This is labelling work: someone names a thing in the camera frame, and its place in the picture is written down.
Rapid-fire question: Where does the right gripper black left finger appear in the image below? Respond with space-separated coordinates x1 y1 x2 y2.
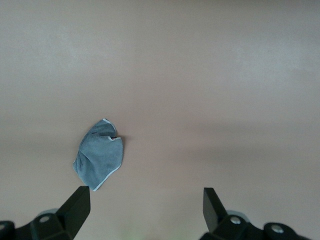
0 186 91 240

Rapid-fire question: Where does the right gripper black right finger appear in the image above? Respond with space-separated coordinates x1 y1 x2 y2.
198 187 320 240

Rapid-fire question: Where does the grey microfibre towel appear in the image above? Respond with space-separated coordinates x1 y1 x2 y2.
72 118 125 192

